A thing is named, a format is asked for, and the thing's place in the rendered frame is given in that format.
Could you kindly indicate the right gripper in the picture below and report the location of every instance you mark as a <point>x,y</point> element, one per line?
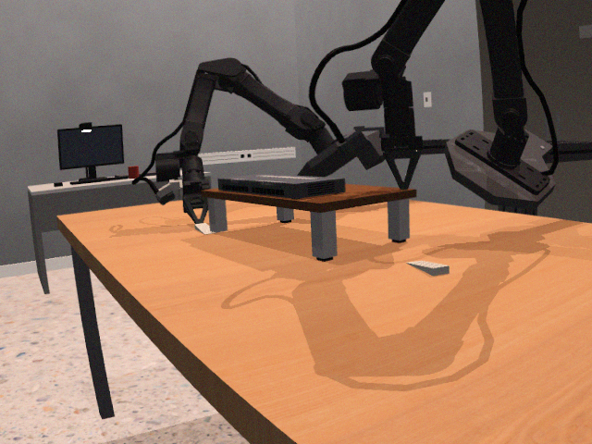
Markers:
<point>190,193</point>

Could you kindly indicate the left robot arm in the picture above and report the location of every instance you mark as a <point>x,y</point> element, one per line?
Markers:
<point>363,90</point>

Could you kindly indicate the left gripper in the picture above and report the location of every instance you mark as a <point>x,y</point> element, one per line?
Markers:
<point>400,126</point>

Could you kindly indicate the grey network switch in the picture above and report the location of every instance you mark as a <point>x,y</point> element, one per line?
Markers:
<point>287,186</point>

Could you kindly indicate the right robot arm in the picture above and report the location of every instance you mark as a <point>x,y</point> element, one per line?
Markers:
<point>229,71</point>

